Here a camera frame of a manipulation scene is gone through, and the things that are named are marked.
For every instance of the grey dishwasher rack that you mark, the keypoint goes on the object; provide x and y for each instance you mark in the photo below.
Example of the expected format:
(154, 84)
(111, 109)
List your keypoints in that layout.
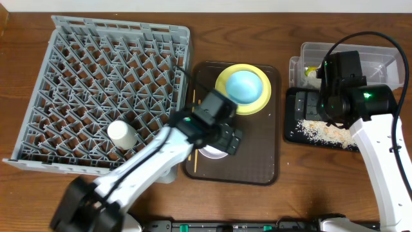
(94, 72)

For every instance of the yellow plate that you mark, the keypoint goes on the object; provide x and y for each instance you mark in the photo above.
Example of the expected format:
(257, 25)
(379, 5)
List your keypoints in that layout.
(246, 109)

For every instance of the brown serving tray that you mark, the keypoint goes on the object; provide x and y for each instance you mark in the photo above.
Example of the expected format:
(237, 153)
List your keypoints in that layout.
(256, 161)

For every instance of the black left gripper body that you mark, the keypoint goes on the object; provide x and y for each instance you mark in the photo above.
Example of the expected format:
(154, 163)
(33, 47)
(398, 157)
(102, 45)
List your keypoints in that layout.
(230, 139)

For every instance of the clear plastic bin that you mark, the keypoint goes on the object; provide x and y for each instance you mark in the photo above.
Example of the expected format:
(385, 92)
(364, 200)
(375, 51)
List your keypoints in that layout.
(380, 65)

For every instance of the black waste tray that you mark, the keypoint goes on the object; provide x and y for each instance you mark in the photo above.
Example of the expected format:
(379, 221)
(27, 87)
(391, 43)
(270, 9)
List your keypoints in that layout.
(294, 131)

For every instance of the wooden chopstick left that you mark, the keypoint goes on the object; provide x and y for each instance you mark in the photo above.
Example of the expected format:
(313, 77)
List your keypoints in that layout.
(193, 101)

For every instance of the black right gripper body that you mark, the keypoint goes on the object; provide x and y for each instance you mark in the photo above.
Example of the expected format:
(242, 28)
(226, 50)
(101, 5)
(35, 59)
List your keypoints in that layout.
(306, 105)

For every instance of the pink bowl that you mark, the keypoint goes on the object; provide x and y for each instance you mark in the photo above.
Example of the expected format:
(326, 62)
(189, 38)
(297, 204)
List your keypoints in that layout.
(212, 153)

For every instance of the white cup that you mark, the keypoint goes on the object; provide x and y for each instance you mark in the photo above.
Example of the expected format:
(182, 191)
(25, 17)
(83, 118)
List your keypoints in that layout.
(122, 135)

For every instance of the spilled rice pile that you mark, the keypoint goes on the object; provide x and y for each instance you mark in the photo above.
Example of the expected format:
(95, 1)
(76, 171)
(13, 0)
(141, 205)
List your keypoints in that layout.
(317, 131)

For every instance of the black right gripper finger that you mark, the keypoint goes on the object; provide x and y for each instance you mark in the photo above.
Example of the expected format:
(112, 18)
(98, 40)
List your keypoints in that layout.
(300, 106)
(311, 109)

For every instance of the wooden chopstick right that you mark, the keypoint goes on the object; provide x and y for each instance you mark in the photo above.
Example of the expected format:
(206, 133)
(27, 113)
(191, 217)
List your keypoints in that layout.
(196, 153)

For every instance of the wooden chopstick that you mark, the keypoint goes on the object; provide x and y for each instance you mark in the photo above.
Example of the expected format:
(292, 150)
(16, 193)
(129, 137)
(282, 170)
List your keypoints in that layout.
(193, 101)
(196, 153)

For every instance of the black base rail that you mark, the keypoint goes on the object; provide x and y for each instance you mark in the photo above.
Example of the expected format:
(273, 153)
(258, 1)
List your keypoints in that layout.
(281, 225)

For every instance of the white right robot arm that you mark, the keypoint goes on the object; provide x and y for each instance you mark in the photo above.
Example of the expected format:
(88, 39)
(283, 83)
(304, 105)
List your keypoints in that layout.
(387, 161)

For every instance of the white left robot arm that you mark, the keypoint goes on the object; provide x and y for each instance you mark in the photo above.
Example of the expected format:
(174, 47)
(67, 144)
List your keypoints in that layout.
(103, 205)

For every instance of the white tissue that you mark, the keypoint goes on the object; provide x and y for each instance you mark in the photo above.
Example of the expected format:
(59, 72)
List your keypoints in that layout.
(311, 82)

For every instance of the light blue bowl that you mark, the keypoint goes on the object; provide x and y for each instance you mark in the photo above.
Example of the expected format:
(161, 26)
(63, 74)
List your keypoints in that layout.
(244, 87)

